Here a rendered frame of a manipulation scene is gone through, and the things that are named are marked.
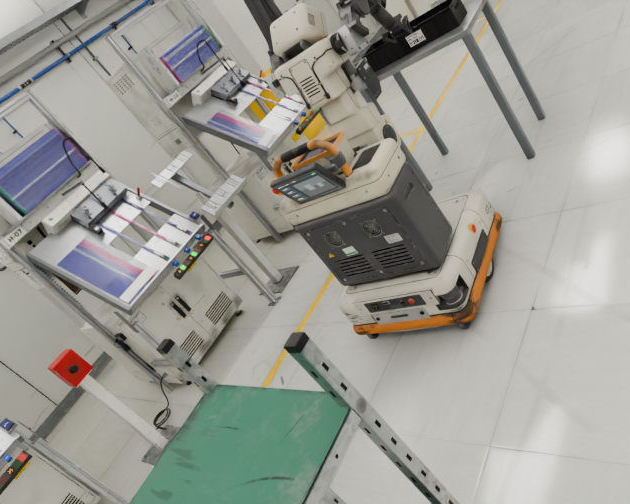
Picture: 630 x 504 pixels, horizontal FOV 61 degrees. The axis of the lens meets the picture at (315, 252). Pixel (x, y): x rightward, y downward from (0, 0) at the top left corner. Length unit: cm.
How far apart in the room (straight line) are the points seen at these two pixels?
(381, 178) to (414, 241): 30
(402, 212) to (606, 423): 96
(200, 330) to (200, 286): 29
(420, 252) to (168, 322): 184
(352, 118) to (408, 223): 56
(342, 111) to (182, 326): 181
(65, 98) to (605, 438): 481
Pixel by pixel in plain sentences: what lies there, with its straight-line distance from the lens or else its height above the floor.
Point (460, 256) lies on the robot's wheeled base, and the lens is 228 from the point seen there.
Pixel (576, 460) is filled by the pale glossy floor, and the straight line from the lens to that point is 183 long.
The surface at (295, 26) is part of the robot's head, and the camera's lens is 231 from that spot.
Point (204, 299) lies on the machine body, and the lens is 360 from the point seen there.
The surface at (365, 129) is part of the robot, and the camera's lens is 237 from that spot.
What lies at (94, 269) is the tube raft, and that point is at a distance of 320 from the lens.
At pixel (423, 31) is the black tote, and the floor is 87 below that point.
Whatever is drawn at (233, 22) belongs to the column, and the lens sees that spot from 603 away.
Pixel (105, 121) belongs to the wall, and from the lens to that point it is 546.
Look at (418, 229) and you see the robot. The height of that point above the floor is 49.
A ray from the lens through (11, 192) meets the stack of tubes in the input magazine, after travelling 341.
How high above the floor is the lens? 149
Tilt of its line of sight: 23 degrees down
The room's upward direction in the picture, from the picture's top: 39 degrees counter-clockwise
